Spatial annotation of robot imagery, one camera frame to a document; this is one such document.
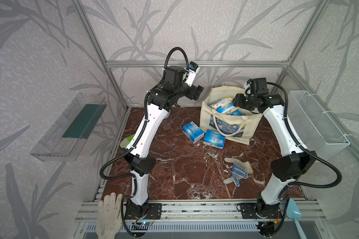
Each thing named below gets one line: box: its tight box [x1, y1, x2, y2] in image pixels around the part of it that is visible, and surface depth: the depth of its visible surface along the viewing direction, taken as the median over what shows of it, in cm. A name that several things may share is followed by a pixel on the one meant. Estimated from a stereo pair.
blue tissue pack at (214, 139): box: [202, 129, 226, 150], surface depth 96 cm
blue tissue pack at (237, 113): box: [229, 109, 247, 117], surface depth 91 cm
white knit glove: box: [95, 192, 123, 239], surface depth 73 cm
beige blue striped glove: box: [223, 157, 254, 187], surface depth 88 cm
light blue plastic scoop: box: [286, 198, 308, 239], surface depth 74 cm
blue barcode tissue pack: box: [181, 120, 205, 144], surface depth 101 cm
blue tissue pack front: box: [208, 96, 234, 114], surface depth 88 cm
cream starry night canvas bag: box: [199, 85, 264, 145], surface depth 91 cm
